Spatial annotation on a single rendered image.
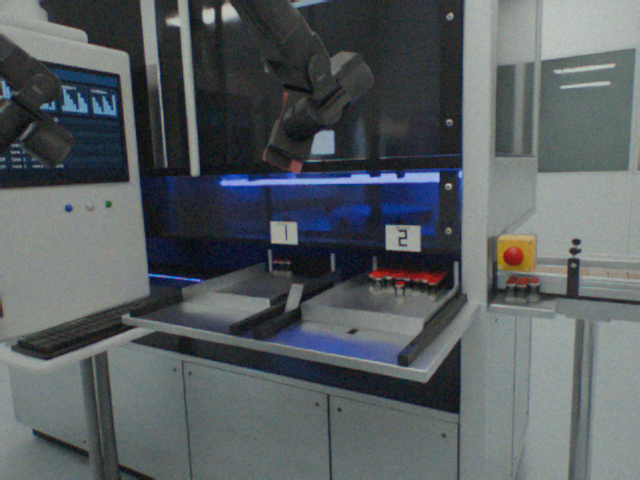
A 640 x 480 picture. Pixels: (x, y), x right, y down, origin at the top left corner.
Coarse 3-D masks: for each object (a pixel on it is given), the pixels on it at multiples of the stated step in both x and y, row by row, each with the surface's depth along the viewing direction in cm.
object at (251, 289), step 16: (240, 272) 135; (256, 272) 142; (336, 272) 131; (192, 288) 119; (208, 288) 124; (224, 288) 128; (240, 288) 128; (256, 288) 127; (272, 288) 126; (288, 288) 126; (304, 288) 116; (208, 304) 113; (224, 304) 111; (240, 304) 108; (256, 304) 106; (272, 304) 105
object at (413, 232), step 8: (392, 232) 115; (400, 232) 114; (408, 232) 113; (416, 232) 112; (392, 240) 116; (408, 240) 114; (416, 240) 113; (392, 248) 116; (400, 248) 115; (408, 248) 114; (416, 248) 113
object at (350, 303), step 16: (368, 272) 129; (336, 288) 113; (352, 288) 121; (368, 288) 123; (304, 304) 100; (320, 304) 106; (336, 304) 110; (352, 304) 109; (368, 304) 109; (384, 304) 108; (400, 304) 108; (416, 304) 107; (432, 304) 107; (320, 320) 98; (336, 320) 96; (352, 320) 94; (368, 320) 93; (384, 320) 91; (400, 320) 89; (416, 320) 88
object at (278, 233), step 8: (272, 224) 132; (280, 224) 131; (288, 224) 130; (296, 224) 129; (272, 232) 133; (280, 232) 131; (288, 232) 130; (296, 232) 129; (272, 240) 133; (280, 240) 132; (288, 240) 130; (296, 240) 129
